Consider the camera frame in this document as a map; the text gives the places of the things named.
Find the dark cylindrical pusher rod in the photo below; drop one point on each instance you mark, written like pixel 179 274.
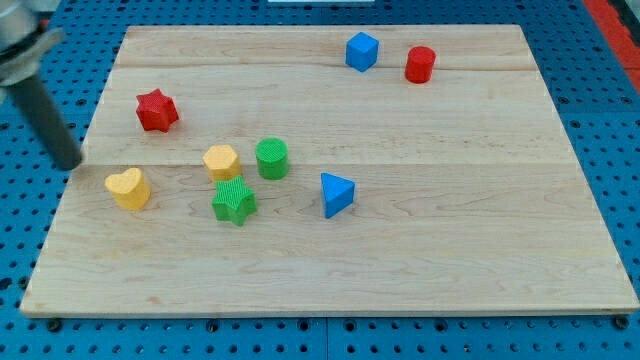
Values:
pixel 40 111

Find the blue triangle block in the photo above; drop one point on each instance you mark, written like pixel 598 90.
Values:
pixel 337 193

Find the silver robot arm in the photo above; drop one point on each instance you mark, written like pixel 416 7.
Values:
pixel 25 38

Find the red mat strip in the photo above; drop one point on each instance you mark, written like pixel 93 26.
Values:
pixel 620 27

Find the wooden board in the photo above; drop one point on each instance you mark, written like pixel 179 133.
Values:
pixel 469 199

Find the yellow hexagon block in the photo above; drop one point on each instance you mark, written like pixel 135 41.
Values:
pixel 222 163

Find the blue cube block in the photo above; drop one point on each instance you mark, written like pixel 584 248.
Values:
pixel 361 51

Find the red cylinder block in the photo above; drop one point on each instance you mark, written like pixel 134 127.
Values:
pixel 419 64

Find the green star block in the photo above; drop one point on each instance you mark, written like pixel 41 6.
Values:
pixel 234 201

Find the red star block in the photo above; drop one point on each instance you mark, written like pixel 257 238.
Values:
pixel 156 111

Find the yellow heart block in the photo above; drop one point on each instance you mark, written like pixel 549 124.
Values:
pixel 129 189

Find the green cylinder block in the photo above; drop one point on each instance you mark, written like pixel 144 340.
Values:
pixel 272 158

